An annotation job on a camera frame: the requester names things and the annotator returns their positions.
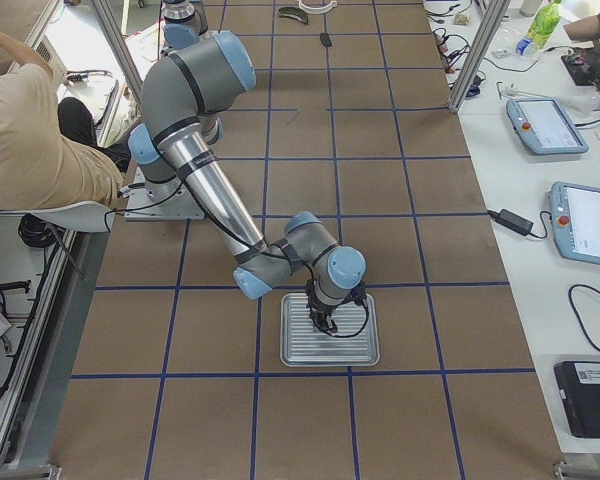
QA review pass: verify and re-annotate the far teach pendant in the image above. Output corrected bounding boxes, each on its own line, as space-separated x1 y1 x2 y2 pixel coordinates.
506 98 589 156

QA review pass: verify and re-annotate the ribbed metal tray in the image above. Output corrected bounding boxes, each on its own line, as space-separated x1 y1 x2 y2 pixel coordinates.
280 293 380 367

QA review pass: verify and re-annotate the green plastic bottle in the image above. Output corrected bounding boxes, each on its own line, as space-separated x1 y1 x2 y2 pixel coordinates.
516 1 561 56

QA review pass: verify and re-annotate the right aluminium frame post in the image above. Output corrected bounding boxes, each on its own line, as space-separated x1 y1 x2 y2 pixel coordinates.
448 0 510 113

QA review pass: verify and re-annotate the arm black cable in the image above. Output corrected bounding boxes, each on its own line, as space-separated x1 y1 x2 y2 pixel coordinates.
199 209 371 339

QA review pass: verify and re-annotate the person in beige shirt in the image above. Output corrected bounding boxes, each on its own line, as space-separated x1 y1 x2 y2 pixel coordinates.
0 30 123 210

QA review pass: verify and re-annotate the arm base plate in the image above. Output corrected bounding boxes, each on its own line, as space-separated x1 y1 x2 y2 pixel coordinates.
124 180 204 222

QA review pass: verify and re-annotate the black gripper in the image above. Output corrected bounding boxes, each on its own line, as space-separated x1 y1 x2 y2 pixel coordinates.
305 280 365 335

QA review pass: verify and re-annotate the teach pendant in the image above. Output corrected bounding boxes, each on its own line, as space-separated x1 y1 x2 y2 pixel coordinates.
506 98 589 156
549 182 600 265

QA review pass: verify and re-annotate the black power adapter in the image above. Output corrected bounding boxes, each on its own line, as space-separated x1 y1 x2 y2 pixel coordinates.
488 209 533 237

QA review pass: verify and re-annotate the white chair seat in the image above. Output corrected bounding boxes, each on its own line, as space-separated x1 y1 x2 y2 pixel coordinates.
0 201 115 233

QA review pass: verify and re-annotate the black laptop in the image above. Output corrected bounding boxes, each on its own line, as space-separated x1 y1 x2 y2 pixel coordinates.
553 361 600 439

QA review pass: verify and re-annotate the white curved plastic part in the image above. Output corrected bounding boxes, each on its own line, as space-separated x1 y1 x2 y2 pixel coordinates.
298 0 338 15

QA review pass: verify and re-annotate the black brake pad plate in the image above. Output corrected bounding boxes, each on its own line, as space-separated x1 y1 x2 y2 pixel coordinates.
319 32 332 48

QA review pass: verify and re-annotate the near teach pendant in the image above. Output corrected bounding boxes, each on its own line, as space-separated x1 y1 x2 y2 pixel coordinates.
549 182 600 265

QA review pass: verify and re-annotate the olive green brake shoe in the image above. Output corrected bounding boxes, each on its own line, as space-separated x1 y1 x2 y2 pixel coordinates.
277 6 309 25

